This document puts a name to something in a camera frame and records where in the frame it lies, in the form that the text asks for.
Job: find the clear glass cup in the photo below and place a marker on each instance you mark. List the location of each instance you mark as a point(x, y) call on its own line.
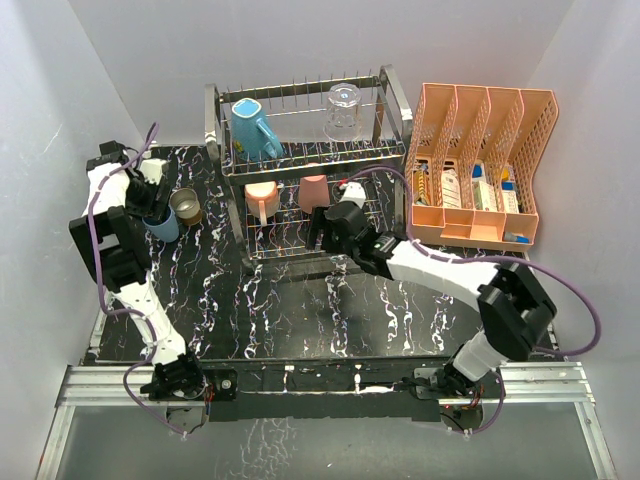
point(343, 113)

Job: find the steel two-tier dish rack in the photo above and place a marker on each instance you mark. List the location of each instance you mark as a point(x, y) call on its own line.
point(297, 112)

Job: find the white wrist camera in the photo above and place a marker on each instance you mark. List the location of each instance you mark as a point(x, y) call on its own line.
point(353, 192)
point(153, 170)

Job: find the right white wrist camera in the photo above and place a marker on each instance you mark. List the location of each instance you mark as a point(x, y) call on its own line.
point(353, 192)

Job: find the small blue cap item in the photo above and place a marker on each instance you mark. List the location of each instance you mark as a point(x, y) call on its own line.
point(515, 238)

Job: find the blue white box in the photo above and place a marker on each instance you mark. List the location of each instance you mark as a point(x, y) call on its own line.
point(485, 195)

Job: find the peach handled mug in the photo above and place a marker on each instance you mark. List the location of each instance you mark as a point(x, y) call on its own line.
point(262, 200)

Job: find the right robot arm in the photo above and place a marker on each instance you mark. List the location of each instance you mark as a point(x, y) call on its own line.
point(514, 308)

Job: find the cream and brown steel cup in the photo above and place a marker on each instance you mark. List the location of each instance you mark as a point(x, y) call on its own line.
point(186, 205)

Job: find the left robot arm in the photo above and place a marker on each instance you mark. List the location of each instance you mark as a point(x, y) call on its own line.
point(122, 194)

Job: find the yellow striped box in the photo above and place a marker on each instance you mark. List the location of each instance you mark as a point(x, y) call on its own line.
point(421, 183)

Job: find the orange plastic file organizer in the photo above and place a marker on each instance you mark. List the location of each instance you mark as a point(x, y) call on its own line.
point(472, 159)

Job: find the dusty pink tumbler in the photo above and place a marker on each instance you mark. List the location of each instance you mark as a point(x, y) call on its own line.
point(313, 192)

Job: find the light blue tumbler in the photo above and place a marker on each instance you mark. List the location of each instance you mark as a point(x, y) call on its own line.
point(167, 229)

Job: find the blue handled mug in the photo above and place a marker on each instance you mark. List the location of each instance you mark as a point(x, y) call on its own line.
point(252, 137)

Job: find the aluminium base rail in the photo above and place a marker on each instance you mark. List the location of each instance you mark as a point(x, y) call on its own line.
point(330, 421)

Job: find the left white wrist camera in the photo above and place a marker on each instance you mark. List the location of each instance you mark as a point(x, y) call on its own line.
point(153, 170)

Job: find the white medicine box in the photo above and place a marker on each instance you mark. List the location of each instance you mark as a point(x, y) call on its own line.
point(451, 192)

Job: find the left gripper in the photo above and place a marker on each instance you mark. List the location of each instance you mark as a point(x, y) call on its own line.
point(153, 209)

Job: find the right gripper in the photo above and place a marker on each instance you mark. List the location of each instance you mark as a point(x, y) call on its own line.
point(319, 222)

